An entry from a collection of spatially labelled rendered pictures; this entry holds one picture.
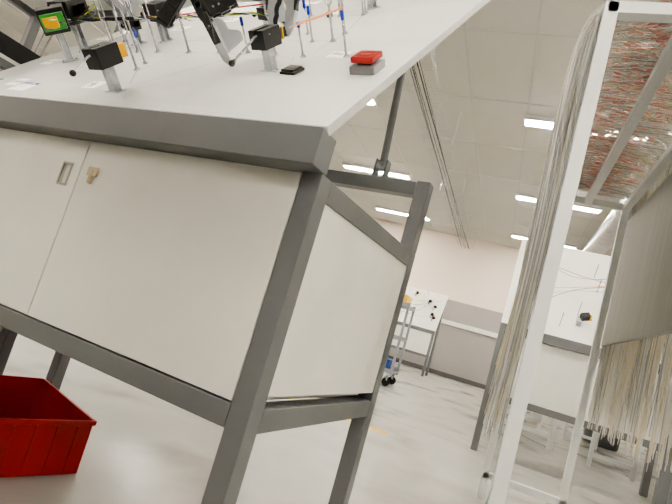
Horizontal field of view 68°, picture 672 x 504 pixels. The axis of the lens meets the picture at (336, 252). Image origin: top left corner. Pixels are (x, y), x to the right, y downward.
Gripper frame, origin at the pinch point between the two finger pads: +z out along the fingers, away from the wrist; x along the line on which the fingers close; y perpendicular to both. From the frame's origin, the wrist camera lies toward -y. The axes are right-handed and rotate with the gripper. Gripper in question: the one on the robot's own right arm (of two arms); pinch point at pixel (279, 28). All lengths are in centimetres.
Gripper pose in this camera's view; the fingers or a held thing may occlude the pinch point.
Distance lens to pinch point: 122.5
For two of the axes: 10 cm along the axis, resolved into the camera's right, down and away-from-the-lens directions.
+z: -1.3, 9.6, 2.7
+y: 5.5, -1.5, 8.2
